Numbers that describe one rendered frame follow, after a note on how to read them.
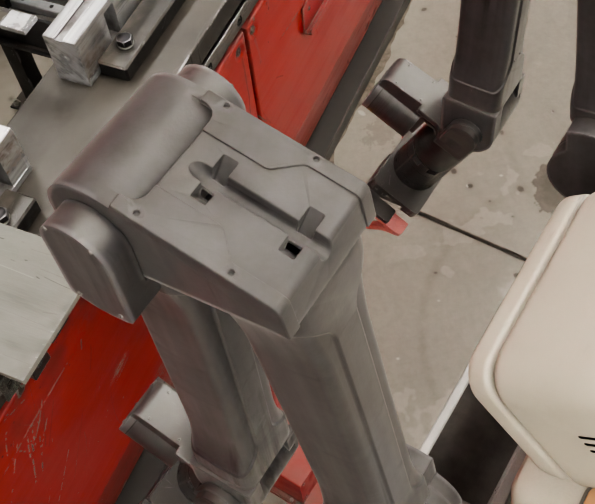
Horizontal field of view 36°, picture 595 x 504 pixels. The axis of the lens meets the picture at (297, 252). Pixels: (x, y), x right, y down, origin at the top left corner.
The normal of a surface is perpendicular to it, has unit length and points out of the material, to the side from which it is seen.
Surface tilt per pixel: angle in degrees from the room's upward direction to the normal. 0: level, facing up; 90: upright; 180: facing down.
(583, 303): 42
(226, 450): 83
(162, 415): 22
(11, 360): 0
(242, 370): 90
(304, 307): 81
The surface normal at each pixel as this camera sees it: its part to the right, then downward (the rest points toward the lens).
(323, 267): 0.82, 0.31
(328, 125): -0.07, -0.54
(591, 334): -0.63, -0.68
